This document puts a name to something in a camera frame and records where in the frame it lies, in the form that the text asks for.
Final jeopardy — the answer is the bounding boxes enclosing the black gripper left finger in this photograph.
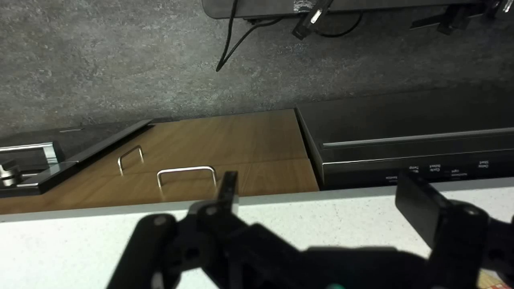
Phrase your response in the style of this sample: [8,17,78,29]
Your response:
[216,170,237,213]

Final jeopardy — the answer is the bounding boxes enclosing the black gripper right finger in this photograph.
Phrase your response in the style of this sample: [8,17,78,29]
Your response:
[395,172,448,247]

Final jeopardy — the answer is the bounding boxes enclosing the wooden lower cabinet drawers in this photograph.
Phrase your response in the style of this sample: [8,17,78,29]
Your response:
[0,111,318,215]

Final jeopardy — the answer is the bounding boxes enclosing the black dishwasher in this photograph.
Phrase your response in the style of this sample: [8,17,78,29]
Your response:
[295,87,514,189]

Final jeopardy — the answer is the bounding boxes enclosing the black stand base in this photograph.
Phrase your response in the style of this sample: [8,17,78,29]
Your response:
[0,120,151,197]

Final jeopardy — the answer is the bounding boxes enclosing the metal drawer handle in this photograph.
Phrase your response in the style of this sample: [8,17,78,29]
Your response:
[155,165,218,194]
[115,146,144,176]

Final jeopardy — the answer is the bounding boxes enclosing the black cable on floor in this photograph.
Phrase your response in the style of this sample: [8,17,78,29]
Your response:
[213,0,279,74]

